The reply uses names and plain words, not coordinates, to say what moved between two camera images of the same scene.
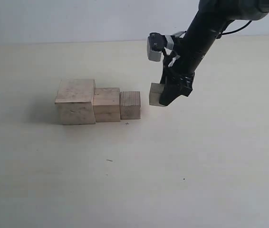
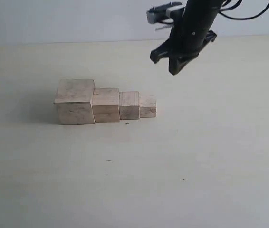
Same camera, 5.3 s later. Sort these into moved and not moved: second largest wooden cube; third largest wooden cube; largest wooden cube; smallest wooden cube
Moved: smallest wooden cube
Not moved: third largest wooden cube; second largest wooden cube; largest wooden cube
